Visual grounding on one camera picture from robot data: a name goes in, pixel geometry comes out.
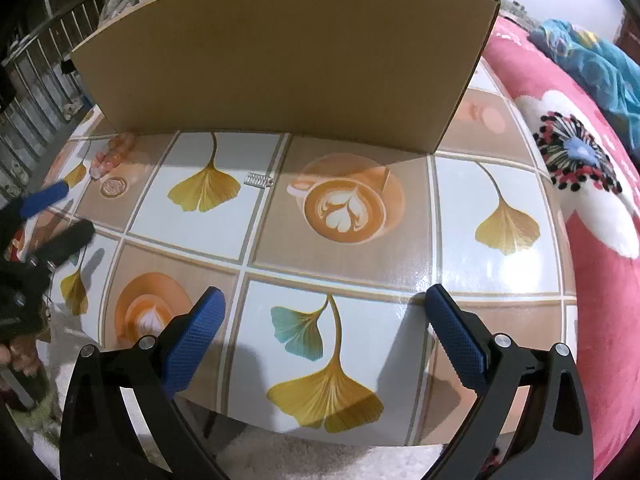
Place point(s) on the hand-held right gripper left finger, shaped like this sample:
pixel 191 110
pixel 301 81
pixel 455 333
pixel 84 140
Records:
pixel 197 335

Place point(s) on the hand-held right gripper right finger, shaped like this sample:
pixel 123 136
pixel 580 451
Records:
pixel 455 335

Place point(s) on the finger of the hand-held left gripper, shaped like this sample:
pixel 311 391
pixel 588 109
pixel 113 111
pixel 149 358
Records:
pixel 47 197
pixel 65 242

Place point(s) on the small silver charm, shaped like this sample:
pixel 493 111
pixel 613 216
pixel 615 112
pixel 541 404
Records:
pixel 257 180

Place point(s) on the brown cardboard box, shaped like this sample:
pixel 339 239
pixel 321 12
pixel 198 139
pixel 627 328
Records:
pixel 280 60

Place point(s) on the person's left forearm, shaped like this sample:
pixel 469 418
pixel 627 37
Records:
pixel 22 357

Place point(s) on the metal railing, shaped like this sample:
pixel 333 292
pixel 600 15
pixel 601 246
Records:
pixel 35 85

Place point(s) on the pink floral blanket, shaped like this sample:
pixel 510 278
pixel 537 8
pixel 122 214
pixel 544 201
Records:
pixel 600 310

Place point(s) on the white fluffy rug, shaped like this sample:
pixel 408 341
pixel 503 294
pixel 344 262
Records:
pixel 300 460

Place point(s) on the pile of clothes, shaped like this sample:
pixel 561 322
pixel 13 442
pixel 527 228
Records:
pixel 117 2

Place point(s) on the blue blanket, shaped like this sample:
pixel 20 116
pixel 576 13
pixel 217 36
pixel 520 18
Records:
pixel 590 70

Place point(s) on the dark red door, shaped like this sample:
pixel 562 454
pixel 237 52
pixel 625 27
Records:
pixel 631 35

